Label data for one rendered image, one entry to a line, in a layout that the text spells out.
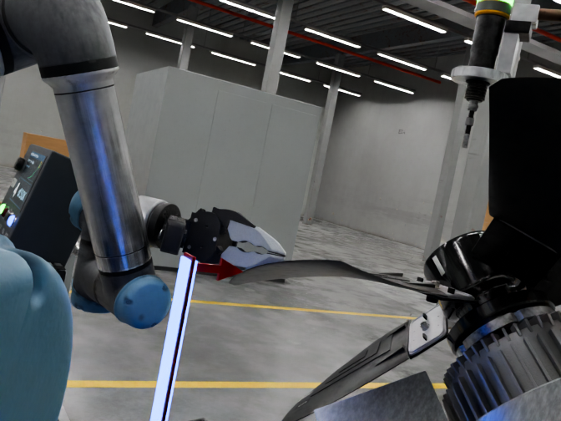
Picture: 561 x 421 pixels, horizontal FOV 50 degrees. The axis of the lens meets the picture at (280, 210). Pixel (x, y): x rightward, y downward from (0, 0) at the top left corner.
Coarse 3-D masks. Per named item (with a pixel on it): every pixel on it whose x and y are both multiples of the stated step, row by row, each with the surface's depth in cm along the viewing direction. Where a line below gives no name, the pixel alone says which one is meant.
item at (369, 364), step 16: (384, 336) 96; (400, 336) 90; (368, 352) 93; (384, 352) 89; (400, 352) 86; (352, 368) 92; (368, 368) 88; (384, 368) 85; (320, 384) 100; (336, 384) 91; (352, 384) 87; (304, 400) 95; (320, 400) 89; (336, 400) 86; (288, 416) 91; (304, 416) 87
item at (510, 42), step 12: (516, 12) 74; (528, 12) 73; (516, 24) 73; (528, 24) 73; (504, 36) 74; (516, 36) 74; (528, 36) 74; (504, 48) 74; (516, 48) 74; (504, 60) 74; (456, 72) 76; (468, 72) 74; (480, 72) 74; (492, 72) 73; (504, 72) 74
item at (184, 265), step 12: (180, 264) 61; (180, 276) 60; (180, 288) 60; (180, 300) 59; (180, 312) 59; (168, 336) 61; (168, 348) 60; (168, 360) 60; (168, 372) 60; (156, 396) 61; (156, 408) 61; (156, 420) 60
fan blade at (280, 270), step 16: (256, 272) 70; (272, 272) 70; (288, 272) 70; (304, 272) 69; (320, 272) 67; (336, 272) 64; (352, 272) 61; (368, 272) 74; (384, 272) 79; (400, 272) 79; (416, 288) 68; (432, 288) 73
